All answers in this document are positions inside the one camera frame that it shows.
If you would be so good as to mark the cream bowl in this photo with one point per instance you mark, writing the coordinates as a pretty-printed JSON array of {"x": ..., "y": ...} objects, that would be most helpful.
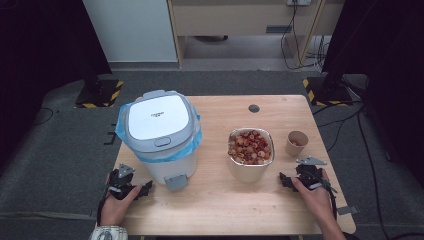
[{"x": 250, "y": 174}]

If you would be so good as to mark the brown paper cup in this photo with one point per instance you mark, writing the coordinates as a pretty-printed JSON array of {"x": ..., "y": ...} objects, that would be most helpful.
[{"x": 293, "y": 150}]

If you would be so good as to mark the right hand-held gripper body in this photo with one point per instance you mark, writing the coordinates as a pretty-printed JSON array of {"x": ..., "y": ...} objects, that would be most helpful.
[{"x": 310, "y": 175}]

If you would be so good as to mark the black curtain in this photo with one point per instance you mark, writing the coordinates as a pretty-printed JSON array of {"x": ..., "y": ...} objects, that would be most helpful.
[
  {"x": 390, "y": 66},
  {"x": 40, "y": 50}
]

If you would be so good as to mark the grey round table grommet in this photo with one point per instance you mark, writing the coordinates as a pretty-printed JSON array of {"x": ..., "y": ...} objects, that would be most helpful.
[{"x": 254, "y": 108}]

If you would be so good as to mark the black floor tape marks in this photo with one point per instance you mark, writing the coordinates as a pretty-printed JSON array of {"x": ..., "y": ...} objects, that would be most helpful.
[{"x": 110, "y": 135}]

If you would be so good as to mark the person's right hand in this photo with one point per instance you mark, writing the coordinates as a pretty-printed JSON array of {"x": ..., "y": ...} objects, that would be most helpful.
[{"x": 318, "y": 201}]

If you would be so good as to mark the blue trash bag liner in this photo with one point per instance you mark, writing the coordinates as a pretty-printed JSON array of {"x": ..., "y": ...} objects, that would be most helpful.
[{"x": 181, "y": 154}]

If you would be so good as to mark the white power strip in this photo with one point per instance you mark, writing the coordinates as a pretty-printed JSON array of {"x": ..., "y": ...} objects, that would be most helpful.
[{"x": 299, "y": 2}]

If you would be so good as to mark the person's left hand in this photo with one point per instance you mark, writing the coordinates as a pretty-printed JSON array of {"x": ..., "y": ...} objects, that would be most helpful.
[{"x": 115, "y": 210}]

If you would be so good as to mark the pile of red fruit shells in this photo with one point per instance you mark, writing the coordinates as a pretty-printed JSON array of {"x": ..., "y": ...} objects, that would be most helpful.
[{"x": 250, "y": 146}]

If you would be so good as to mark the white cabinet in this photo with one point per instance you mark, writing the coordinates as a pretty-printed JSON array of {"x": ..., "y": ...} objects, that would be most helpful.
[{"x": 133, "y": 30}]

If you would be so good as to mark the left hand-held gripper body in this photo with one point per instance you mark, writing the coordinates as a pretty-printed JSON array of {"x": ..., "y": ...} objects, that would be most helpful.
[{"x": 120, "y": 183}]

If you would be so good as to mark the white pedal trash can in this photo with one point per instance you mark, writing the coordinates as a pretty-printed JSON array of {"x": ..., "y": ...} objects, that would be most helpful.
[{"x": 160, "y": 116}]

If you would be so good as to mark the stand with striped base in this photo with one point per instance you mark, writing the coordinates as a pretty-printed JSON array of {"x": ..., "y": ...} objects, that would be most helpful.
[
  {"x": 328, "y": 93},
  {"x": 100, "y": 95}
]

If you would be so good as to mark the grey tape strip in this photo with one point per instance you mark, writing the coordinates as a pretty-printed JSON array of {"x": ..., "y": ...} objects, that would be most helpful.
[{"x": 348, "y": 210}]

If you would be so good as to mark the light wooden desk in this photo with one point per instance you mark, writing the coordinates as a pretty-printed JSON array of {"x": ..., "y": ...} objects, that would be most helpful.
[{"x": 230, "y": 18}]

